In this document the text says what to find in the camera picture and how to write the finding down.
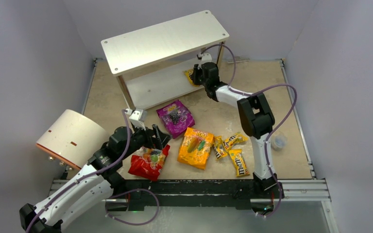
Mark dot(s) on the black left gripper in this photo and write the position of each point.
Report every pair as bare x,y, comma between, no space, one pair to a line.
152,137

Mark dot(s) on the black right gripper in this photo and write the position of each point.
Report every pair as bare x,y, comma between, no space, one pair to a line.
198,74

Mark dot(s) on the yellow M&M candy bag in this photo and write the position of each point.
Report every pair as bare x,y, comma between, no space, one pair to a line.
188,74

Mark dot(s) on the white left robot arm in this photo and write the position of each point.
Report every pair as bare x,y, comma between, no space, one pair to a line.
97,180

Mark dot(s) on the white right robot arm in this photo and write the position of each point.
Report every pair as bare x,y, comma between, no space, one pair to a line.
256,119

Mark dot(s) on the purple gummy candy bag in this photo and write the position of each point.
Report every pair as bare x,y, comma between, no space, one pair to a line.
176,118

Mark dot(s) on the red gummy candy bag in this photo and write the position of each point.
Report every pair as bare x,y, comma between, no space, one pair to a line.
148,163

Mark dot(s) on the orange gummy candy bag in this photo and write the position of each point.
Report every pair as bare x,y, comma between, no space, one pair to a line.
195,148

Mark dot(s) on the white two-tier shelf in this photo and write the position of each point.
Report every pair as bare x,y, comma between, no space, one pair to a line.
133,51

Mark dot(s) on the white cylindrical lamp shade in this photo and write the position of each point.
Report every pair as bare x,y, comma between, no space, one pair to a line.
72,139

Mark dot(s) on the small clear plastic cup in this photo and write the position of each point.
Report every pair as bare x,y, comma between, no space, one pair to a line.
278,141

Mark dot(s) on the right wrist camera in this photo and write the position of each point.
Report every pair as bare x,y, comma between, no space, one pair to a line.
204,58

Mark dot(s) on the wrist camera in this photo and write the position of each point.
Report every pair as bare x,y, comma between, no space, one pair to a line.
204,58
137,117

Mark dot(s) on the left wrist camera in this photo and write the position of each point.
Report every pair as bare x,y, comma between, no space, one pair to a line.
137,117

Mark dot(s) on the grey bracket at wall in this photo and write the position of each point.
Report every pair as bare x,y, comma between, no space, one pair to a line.
238,60

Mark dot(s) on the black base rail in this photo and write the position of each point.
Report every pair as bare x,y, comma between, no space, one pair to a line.
242,194

